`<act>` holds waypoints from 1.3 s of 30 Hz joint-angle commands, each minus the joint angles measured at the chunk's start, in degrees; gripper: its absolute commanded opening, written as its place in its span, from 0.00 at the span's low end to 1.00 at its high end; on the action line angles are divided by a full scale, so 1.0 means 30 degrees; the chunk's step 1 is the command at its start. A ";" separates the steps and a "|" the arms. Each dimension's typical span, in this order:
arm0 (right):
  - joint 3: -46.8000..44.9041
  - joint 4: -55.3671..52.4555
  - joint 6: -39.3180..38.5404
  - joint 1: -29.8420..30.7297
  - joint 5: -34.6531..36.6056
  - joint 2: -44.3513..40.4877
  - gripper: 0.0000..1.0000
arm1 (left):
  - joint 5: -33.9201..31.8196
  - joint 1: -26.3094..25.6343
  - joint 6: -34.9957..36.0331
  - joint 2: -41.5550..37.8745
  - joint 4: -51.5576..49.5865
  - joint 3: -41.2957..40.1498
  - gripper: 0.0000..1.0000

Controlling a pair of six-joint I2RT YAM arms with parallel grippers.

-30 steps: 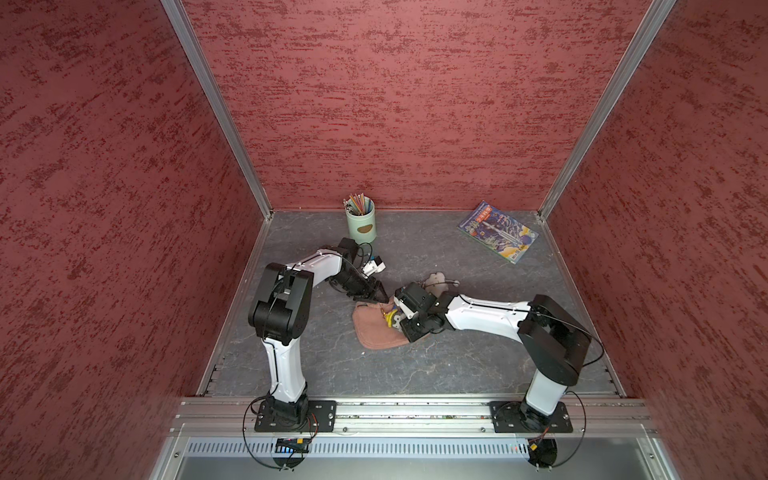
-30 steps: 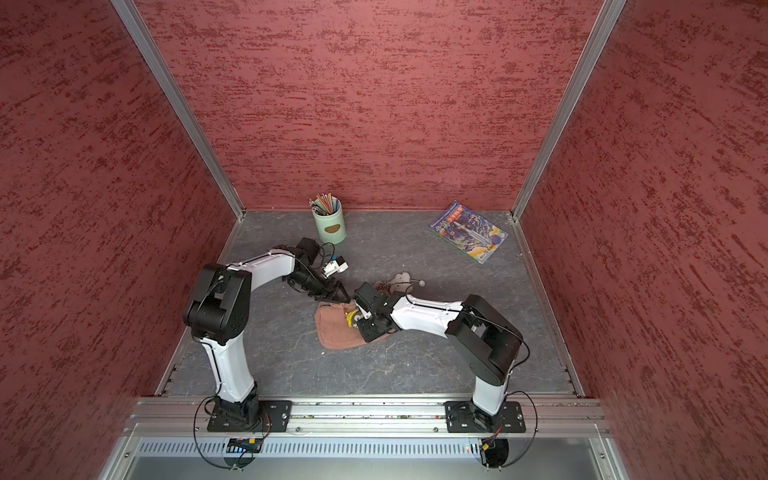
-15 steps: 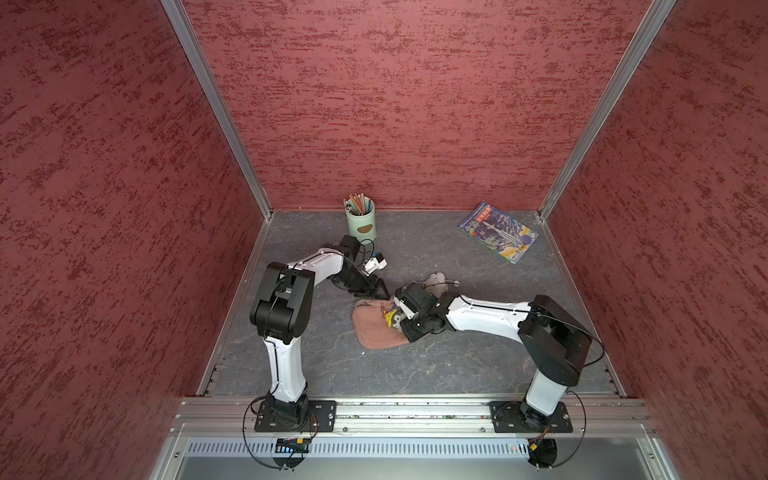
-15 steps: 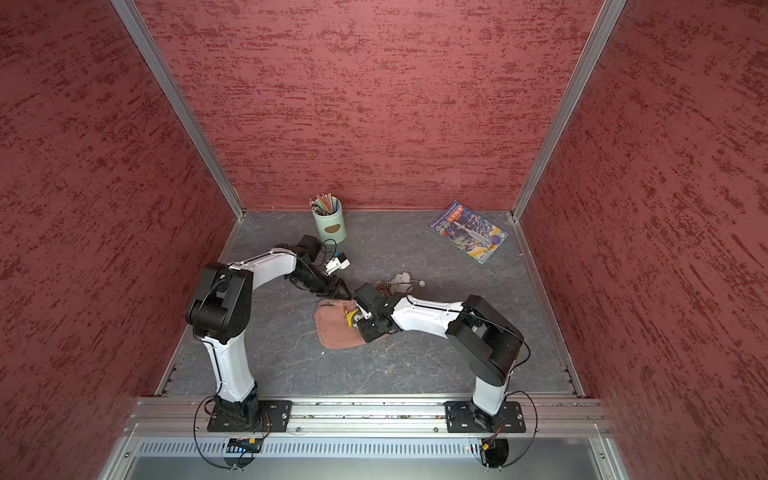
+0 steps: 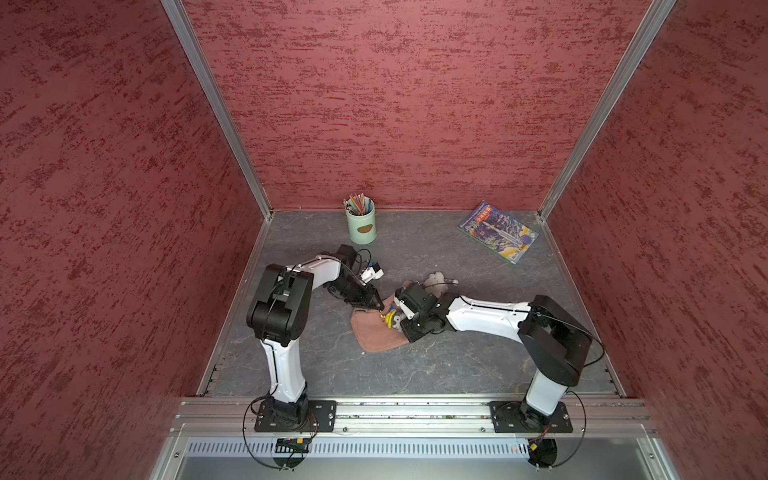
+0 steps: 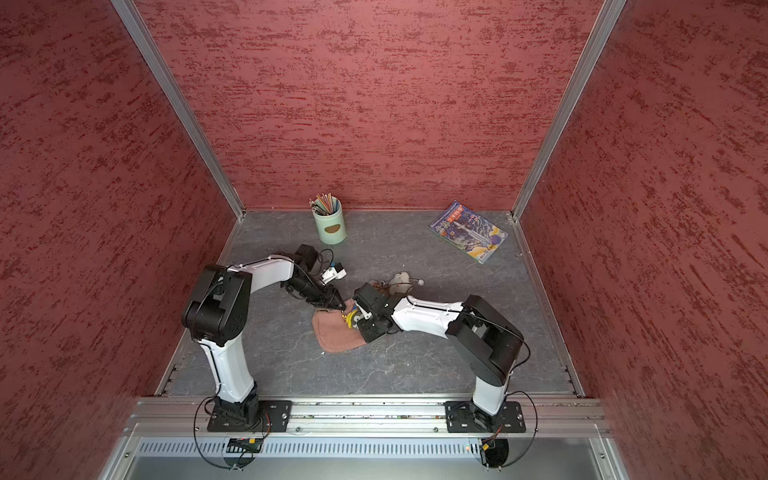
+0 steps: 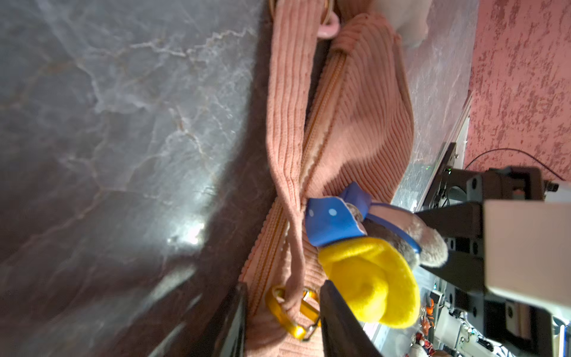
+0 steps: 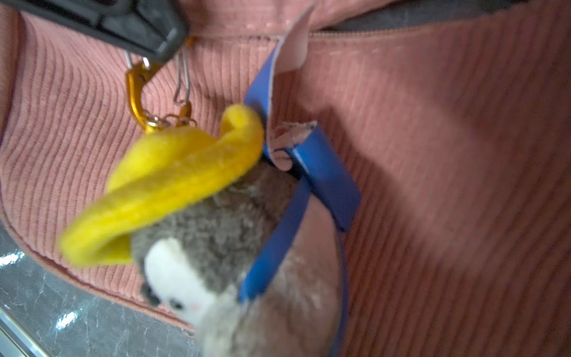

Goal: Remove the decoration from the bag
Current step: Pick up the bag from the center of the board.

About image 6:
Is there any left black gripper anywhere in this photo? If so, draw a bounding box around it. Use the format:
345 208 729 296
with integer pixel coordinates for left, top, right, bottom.
284 273 347 311

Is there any white plush keychain decoration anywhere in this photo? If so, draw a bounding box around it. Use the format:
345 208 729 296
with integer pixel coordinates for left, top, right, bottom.
387 271 425 295

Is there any pink corduroy shoulder bag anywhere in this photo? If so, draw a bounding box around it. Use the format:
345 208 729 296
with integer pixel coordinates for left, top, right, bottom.
312 299 366 353

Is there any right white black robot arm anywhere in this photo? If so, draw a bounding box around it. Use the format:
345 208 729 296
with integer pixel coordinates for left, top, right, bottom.
353 284 526 431

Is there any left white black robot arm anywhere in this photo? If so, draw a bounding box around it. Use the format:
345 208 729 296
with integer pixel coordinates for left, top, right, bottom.
181 244 346 430

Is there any grey plush yellow hat toy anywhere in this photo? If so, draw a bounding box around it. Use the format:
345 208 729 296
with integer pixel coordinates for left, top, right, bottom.
344 308 363 329

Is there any green pencil cup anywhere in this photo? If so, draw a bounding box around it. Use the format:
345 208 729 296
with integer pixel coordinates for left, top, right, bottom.
311 197 347 245

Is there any coloured pencils bundle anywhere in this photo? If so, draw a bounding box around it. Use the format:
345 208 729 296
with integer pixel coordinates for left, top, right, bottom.
309 193 340 216

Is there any colourful comic book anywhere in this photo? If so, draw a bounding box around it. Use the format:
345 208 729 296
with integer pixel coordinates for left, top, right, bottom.
429 201 508 264

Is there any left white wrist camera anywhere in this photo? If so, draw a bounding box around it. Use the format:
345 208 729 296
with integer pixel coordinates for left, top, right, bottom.
320 262 347 285

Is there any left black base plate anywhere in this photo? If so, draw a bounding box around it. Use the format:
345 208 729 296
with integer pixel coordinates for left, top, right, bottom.
207 400 293 433

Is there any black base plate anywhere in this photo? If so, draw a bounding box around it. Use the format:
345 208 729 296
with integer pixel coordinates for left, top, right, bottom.
444 401 526 434
207 400 293 433

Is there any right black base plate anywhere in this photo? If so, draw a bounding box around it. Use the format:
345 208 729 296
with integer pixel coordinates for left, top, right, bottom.
444 401 526 434

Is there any aluminium front rail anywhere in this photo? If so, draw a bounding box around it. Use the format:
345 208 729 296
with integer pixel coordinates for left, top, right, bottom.
121 394 613 438

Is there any left aluminium corner post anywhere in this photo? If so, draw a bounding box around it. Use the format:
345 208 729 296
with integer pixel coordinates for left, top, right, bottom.
111 0 246 222

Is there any aluminium corner post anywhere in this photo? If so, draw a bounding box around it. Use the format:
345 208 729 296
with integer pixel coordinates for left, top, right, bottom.
511 0 626 223
111 0 246 222

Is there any right aluminium corner post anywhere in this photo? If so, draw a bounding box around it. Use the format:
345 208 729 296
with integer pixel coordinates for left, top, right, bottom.
511 0 626 223

